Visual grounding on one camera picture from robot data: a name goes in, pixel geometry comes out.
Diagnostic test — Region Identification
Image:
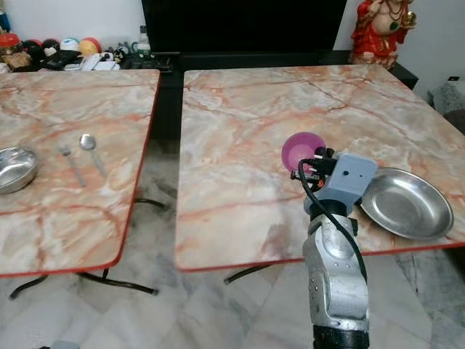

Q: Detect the white and teal ball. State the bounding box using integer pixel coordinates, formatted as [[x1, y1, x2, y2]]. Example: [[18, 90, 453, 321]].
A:
[[60, 37, 81, 54]]

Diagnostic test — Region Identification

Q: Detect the grey cloth seat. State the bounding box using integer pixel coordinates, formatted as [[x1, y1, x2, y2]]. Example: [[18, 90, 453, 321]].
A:
[[427, 81, 465, 135]]

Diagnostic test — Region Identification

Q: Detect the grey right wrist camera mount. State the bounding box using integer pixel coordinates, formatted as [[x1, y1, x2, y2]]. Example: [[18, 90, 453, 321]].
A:
[[315, 152, 379, 205]]

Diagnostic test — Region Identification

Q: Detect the steel bowl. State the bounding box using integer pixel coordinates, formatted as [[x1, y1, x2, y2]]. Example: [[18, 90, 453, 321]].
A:
[[0, 145, 39, 195]]

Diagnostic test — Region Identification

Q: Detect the orange and yellow ball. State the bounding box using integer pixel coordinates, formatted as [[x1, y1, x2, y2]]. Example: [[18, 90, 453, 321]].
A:
[[79, 37, 103, 57]]

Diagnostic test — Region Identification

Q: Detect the steel spoon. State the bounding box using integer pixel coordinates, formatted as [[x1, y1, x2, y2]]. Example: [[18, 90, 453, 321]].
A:
[[78, 133, 110, 180]]

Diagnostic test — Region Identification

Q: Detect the red laughing Buddha statue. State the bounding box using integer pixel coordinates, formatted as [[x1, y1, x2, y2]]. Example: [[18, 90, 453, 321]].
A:
[[349, 0, 419, 71]]

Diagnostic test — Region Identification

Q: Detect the round steel plate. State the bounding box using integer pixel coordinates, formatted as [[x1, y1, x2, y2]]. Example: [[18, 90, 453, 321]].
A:
[[359, 167, 456, 241]]

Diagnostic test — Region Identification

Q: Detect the black metal table leg frame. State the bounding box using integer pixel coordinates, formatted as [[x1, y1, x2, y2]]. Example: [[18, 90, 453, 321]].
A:
[[222, 263, 270, 285], [9, 198, 166, 300]]

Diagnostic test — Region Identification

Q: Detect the black round toy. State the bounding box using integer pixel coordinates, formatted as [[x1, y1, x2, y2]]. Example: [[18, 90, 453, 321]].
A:
[[41, 38, 61, 59]]

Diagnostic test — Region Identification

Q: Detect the pink plastic cup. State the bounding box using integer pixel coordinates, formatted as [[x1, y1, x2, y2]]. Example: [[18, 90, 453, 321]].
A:
[[281, 132, 326, 175]]

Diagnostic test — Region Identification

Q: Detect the small clear bottle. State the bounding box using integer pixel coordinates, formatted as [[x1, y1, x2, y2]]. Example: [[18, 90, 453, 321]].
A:
[[136, 25, 153, 55]]

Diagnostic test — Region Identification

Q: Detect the red lidded jar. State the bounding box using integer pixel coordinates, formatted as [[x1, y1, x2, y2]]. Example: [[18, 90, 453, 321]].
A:
[[0, 32, 23, 71]]

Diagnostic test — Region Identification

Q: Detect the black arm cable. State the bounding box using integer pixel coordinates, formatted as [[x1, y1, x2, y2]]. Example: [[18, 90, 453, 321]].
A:
[[296, 161, 368, 283]]

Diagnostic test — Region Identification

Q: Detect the black television screen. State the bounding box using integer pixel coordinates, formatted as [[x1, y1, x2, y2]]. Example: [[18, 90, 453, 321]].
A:
[[141, 0, 348, 55]]

